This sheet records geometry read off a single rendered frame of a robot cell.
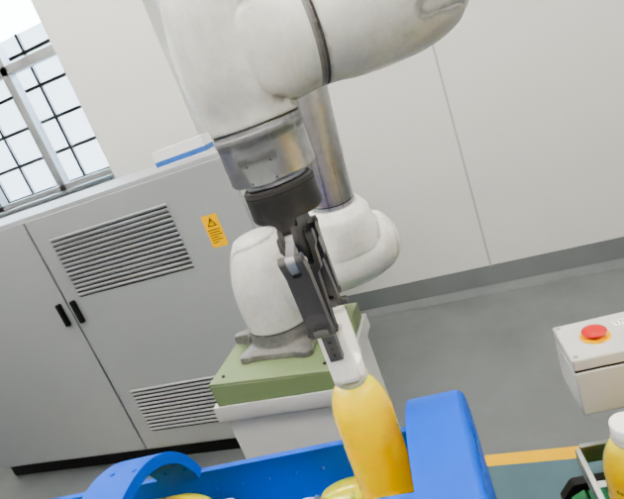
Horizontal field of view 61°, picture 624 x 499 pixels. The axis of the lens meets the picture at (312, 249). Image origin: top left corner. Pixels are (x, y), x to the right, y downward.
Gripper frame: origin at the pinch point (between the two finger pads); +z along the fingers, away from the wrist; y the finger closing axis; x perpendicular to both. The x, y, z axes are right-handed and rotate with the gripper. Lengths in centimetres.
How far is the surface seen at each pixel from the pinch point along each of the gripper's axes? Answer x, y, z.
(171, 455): -29.0, -3.4, 12.3
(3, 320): -204, -167, 32
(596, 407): 29.1, -18.1, 30.7
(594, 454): 26.5, -14.1, 35.5
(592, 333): 31.6, -22.2, 20.7
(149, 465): -29.0, 1.4, 9.4
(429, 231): 11, -269, 87
